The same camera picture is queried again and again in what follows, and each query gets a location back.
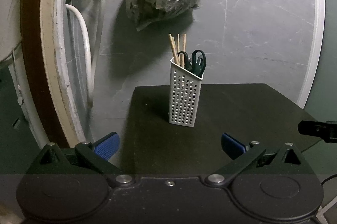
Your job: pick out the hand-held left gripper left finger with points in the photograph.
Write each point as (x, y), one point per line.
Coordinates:
(108, 146)

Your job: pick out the wooden door frame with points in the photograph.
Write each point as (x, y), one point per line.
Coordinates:
(34, 55)

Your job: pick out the white perforated utensil holder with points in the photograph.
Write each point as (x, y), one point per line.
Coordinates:
(184, 97)

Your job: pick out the white wall trim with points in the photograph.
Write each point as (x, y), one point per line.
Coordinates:
(320, 29)

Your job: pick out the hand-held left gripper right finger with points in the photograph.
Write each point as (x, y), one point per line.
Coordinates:
(233, 145)

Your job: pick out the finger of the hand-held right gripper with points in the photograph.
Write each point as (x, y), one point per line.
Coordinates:
(310, 128)

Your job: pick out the wooden chopstick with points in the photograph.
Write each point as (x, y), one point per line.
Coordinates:
(184, 42)
(179, 42)
(173, 47)

